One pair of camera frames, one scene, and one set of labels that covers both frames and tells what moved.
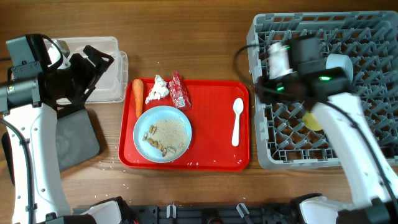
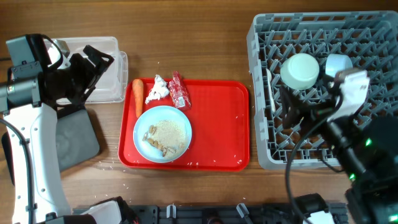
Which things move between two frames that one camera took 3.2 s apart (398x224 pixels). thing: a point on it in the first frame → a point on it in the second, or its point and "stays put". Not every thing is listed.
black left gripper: x=79 y=61 stays put
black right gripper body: x=268 y=90 → x=296 y=111
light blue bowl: x=337 y=60 stays put
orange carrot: x=138 y=90 stays put
